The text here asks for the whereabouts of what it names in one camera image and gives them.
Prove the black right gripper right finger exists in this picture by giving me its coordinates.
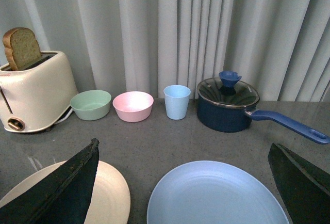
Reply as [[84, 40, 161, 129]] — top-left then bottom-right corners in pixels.
[[268, 143, 329, 223]]

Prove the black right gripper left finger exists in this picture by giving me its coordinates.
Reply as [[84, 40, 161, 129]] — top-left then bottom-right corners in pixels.
[[1, 138, 99, 223]]

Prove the cream plate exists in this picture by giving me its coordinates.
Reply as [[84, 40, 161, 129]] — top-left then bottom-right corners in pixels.
[[0, 160, 131, 224]]

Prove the light blue plate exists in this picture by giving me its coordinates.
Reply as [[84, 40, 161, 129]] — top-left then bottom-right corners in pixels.
[[146, 161, 289, 223]]

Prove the green bowl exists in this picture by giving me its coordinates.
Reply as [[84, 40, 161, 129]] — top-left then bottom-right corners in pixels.
[[70, 90, 112, 121]]

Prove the cream toaster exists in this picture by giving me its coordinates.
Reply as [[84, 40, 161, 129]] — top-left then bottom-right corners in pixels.
[[1, 51, 78, 133]]

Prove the pink bowl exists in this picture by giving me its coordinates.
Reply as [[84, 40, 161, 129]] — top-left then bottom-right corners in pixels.
[[112, 91, 154, 122]]

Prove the dark blue saucepan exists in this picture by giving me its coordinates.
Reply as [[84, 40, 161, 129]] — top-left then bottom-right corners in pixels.
[[196, 77, 330, 145]]

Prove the glass pot lid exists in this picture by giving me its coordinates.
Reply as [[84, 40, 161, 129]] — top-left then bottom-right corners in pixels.
[[197, 71, 260, 108]]

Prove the light blue cup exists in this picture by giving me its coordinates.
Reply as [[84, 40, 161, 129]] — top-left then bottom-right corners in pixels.
[[163, 85, 191, 120]]

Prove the bread slice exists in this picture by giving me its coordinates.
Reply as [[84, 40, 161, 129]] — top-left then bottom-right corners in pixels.
[[2, 27, 42, 71]]

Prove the grey curtain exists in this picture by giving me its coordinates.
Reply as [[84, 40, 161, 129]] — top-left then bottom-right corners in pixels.
[[1, 0, 329, 102]]

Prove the white toaster cable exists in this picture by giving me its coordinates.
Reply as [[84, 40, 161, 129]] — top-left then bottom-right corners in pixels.
[[54, 107, 74, 125]]

